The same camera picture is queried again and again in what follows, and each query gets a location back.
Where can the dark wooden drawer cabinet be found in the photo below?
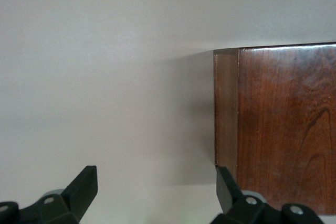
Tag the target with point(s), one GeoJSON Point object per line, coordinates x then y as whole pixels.
{"type": "Point", "coordinates": [283, 129]}

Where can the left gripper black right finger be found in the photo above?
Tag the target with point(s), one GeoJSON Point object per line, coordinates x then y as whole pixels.
{"type": "Point", "coordinates": [232, 203]}

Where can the brown table mat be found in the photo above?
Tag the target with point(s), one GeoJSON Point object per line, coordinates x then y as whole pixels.
{"type": "Point", "coordinates": [92, 77]}

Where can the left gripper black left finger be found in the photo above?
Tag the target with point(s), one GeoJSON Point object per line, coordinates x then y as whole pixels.
{"type": "Point", "coordinates": [78, 195]}

